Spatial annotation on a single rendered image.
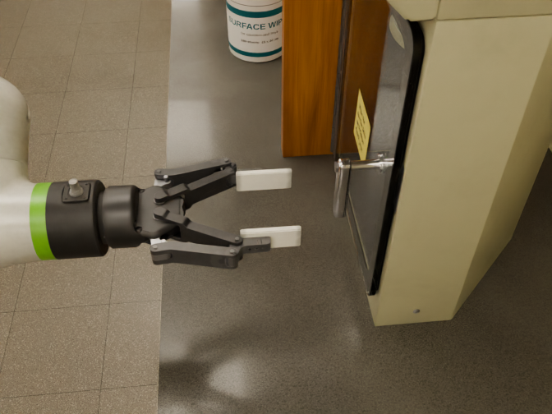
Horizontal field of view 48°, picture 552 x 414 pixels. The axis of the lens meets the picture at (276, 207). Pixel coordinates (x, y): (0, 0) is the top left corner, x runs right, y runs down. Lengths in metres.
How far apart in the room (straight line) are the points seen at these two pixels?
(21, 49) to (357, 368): 2.85
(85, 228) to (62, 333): 1.40
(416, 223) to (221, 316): 0.32
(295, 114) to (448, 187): 0.43
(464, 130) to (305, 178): 0.48
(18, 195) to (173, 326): 0.29
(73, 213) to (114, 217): 0.04
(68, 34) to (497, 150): 3.00
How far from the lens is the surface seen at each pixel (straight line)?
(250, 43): 1.35
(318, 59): 1.01
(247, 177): 0.78
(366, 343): 0.88
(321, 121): 1.09
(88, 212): 0.73
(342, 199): 0.75
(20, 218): 0.75
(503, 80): 0.64
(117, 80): 3.08
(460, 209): 0.75
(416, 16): 0.57
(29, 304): 2.22
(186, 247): 0.71
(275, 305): 0.91
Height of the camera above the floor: 1.68
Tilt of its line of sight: 46 degrees down
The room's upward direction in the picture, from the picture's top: straight up
